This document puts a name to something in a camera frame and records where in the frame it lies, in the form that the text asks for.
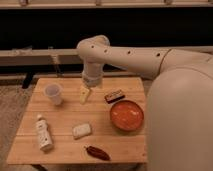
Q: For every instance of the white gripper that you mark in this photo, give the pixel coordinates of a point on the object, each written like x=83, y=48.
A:
x=92, y=75

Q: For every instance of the translucent white cup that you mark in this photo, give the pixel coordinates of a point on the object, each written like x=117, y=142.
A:
x=53, y=92

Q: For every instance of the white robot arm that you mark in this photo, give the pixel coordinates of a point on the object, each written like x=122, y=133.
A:
x=179, y=107

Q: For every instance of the white soap bar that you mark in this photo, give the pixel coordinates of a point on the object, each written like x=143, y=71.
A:
x=81, y=130

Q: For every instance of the long wooden beam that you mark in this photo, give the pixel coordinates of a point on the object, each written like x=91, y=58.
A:
x=36, y=56

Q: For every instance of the wooden table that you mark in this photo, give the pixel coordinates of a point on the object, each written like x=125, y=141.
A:
x=122, y=147

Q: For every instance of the orange round bowl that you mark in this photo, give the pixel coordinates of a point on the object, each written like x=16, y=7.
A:
x=127, y=115

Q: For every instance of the dark red oblong object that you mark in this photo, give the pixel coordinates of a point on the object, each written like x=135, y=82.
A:
x=97, y=153

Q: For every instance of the white plastic bottle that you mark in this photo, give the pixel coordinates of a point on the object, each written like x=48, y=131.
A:
x=44, y=137

